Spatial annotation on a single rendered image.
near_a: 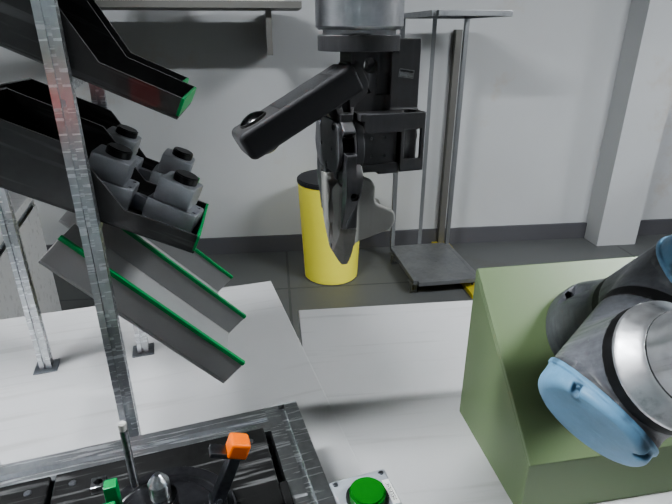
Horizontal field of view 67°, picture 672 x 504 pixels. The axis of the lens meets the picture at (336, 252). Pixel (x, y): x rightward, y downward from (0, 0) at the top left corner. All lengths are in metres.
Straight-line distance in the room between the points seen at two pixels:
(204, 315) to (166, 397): 0.19
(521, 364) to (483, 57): 3.04
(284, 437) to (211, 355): 0.15
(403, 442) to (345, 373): 0.19
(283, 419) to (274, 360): 0.29
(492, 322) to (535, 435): 0.15
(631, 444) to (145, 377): 0.77
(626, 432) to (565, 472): 0.25
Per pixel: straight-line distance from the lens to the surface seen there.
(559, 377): 0.53
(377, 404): 0.90
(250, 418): 0.73
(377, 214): 0.49
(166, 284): 0.81
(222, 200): 3.56
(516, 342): 0.74
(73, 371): 1.08
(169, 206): 0.67
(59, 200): 0.66
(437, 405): 0.91
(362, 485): 0.62
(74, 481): 0.69
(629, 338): 0.51
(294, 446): 0.69
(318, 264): 3.10
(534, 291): 0.78
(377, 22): 0.44
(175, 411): 0.92
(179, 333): 0.70
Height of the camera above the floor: 1.44
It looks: 23 degrees down
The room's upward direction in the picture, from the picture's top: straight up
